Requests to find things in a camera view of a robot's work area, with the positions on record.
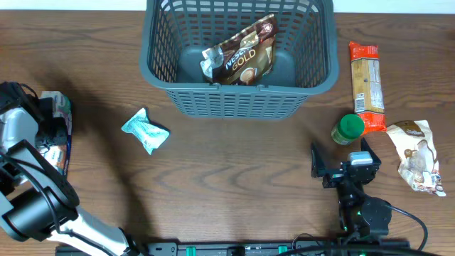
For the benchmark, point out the teal snack packet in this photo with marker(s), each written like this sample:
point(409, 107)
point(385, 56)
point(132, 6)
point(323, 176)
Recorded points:
point(151, 136)

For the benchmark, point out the brown Nescafe Gold pouch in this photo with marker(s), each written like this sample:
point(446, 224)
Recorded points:
point(244, 58)

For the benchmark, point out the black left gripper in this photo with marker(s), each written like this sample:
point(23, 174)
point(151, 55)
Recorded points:
point(50, 133)

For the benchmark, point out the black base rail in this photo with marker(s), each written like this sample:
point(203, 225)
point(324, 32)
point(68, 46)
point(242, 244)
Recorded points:
point(226, 249)

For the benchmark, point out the beige brown snack bag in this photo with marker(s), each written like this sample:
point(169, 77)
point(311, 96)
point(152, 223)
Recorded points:
point(419, 165)

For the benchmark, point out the grey plastic basket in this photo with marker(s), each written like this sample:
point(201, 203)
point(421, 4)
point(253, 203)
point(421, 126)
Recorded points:
point(176, 32)

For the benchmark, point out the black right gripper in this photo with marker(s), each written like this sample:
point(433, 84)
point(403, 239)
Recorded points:
point(338, 173)

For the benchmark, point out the white tissue multipack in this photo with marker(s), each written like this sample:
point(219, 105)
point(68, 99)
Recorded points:
point(56, 150)

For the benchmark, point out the orange pasta package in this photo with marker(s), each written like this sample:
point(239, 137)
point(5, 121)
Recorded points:
point(367, 88)

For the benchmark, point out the green lid jar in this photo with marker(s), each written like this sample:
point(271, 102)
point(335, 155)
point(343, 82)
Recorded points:
point(348, 129)

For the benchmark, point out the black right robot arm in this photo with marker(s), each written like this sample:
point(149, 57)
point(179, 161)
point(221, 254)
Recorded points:
point(366, 216)

